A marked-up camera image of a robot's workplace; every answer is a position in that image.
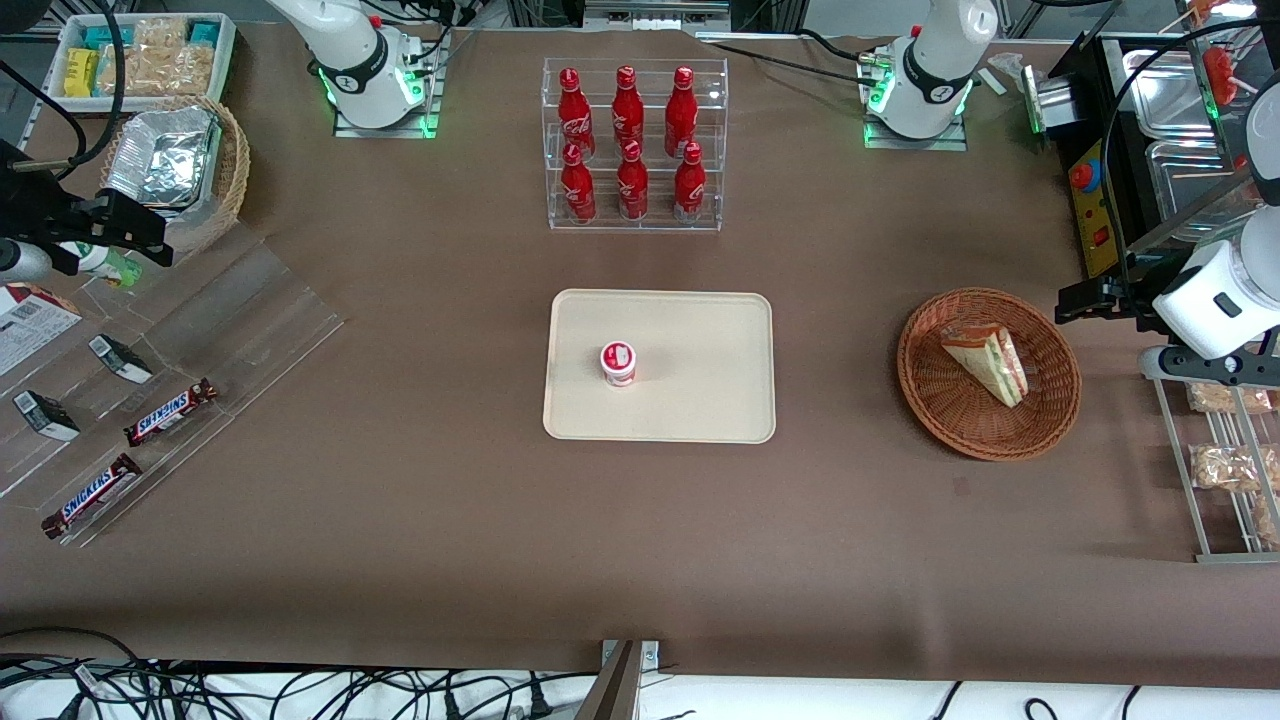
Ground clear acrylic stepped display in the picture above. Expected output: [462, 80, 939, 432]
[0, 220, 346, 549]

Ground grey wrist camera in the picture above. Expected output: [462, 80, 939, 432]
[0, 240, 53, 284]
[1140, 345, 1280, 388]

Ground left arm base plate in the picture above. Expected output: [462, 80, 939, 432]
[863, 112, 969, 153]

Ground silver wire rack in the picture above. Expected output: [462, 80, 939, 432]
[1152, 378, 1280, 564]

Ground clear acrylic bottle rack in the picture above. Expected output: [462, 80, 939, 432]
[542, 57, 729, 233]

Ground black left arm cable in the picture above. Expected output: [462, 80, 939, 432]
[1105, 15, 1271, 291]

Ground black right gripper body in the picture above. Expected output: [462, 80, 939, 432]
[0, 140, 113, 276]

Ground green white small bottle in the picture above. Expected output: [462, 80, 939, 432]
[55, 240, 144, 289]

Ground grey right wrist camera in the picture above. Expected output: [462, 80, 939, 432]
[0, 240, 53, 284]

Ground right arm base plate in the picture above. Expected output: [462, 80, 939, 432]
[333, 40, 447, 140]

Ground steel warmer tray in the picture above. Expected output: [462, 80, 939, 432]
[1145, 140, 1263, 246]
[1122, 48, 1226, 141]

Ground small black white box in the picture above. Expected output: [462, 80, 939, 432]
[12, 390, 81, 442]
[88, 334, 154, 385]

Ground light wicker basket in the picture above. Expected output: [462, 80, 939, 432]
[100, 95, 251, 257]

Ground black food warmer cabinet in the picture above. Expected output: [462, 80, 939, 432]
[1045, 30, 1280, 296]

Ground black table power cable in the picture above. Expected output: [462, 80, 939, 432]
[700, 28, 891, 89]

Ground silver metal bracket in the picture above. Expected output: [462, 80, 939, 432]
[601, 640, 661, 671]

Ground red sausage on stick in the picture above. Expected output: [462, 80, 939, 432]
[1201, 45, 1263, 108]

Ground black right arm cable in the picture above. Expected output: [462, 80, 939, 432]
[0, 0, 129, 183]

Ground beige plastic tray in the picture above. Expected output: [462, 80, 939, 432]
[543, 289, 777, 444]

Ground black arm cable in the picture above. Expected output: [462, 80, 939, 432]
[1105, 15, 1271, 291]
[0, 0, 129, 183]

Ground Snickers chocolate bar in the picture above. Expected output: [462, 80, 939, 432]
[123, 378, 219, 448]
[41, 453, 144, 541]

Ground red cola bottle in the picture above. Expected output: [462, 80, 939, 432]
[557, 67, 596, 161]
[616, 139, 650, 221]
[560, 142, 598, 224]
[664, 66, 699, 159]
[673, 142, 707, 223]
[611, 65, 646, 151]

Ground white plastic bin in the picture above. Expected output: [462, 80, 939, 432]
[45, 13, 238, 114]

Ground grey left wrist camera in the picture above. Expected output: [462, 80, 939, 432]
[1140, 345, 1280, 388]

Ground yellow snack pack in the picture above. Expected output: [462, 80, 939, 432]
[64, 48, 101, 98]

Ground brown table cover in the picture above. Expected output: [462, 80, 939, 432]
[0, 22, 1280, 691]

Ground brown wicker basket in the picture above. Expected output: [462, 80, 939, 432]
[897, 288, 1083, 462]

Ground white cloth sheet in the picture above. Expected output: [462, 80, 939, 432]
[0, 660, 1280, 720]

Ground dark metal beam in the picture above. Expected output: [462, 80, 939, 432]
[575, 640, 644, 720]

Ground red white printed box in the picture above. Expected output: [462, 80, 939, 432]
[0, 283, 83, 378]

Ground bagged rice crackers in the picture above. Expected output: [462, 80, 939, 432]
[97, 18, 216, 98]

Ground triangle sandwich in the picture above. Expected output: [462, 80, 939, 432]
[940, 322, 1029, 408]

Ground crumpled clear plastic wrap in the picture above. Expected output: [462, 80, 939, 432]
[980, 52, 1033, 97]

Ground black floor cable tangle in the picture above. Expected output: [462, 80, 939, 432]
[0, 627, 561, 720]

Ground aluminium foil container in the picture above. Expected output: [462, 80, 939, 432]
[105, 107, 222, 209]

